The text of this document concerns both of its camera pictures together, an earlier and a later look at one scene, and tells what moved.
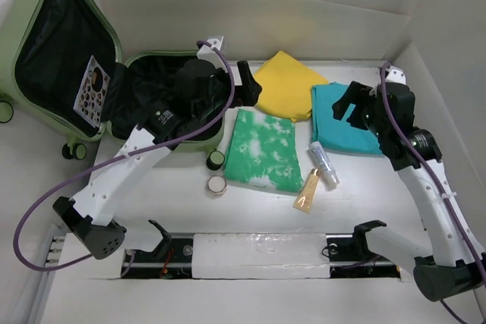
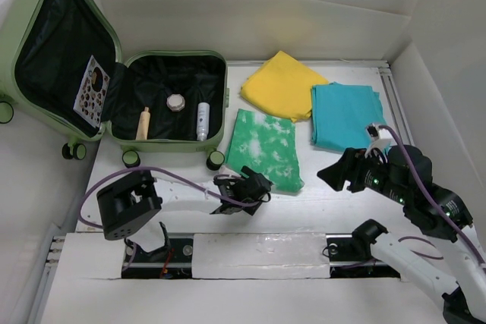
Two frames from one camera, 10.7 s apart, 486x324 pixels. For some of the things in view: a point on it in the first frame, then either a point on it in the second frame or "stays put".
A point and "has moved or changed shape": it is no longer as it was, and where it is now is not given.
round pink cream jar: (216, 186) has moved or changed shape
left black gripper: (247, 92) to (244, 173)
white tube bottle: (323, 166) to (203, 121)
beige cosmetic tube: (304, 200) has moved or changed shape
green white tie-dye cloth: (263, 152) stays put
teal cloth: (329, 133) stays put
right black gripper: (363, 98) to (355, 160)
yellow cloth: (286, 86) stays put
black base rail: (347, 259) stays put
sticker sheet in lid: (91, 95) stays put
